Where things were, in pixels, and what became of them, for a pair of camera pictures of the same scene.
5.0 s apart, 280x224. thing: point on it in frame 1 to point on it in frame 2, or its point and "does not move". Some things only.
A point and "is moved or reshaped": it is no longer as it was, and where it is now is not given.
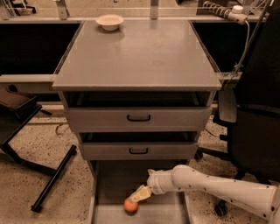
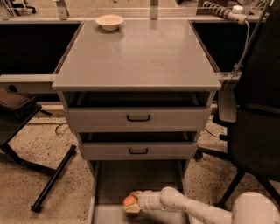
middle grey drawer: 136,150 does not move
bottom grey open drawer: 111,182 does not move
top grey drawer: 136,119 does not move
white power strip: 234,14 does not move
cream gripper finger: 143,192 to 132,208
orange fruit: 130,206 is moved or reshaped
